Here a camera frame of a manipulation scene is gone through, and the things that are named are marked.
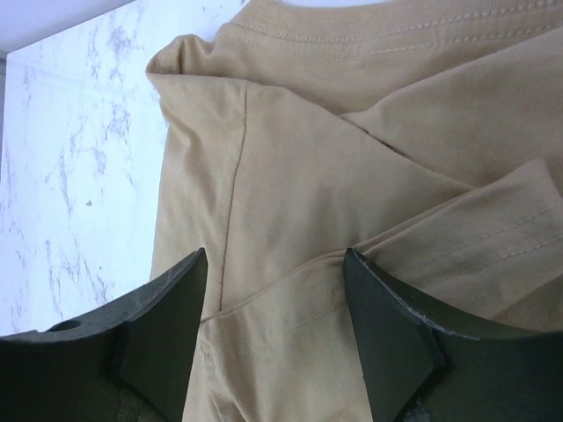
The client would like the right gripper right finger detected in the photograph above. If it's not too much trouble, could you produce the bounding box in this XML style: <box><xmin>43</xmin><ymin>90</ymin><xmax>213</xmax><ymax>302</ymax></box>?
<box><xmin>343</xmin><ymin>250</ymin><xmax>562</xmax><ymax>421</ymax></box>

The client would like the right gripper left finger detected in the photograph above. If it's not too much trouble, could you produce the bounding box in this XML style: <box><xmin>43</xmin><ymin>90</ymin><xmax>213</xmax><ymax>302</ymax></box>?
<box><xmin>1</xmin><ymin>249</ymin><xmax>208</xmax><ymax>421</ymax></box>

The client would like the beige t shirt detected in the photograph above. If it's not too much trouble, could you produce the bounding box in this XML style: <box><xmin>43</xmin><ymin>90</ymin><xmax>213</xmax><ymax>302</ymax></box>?
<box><xmin>146</xmin><ymin>1</ymin><xmax>562</xmax><ymax>421</ymax></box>

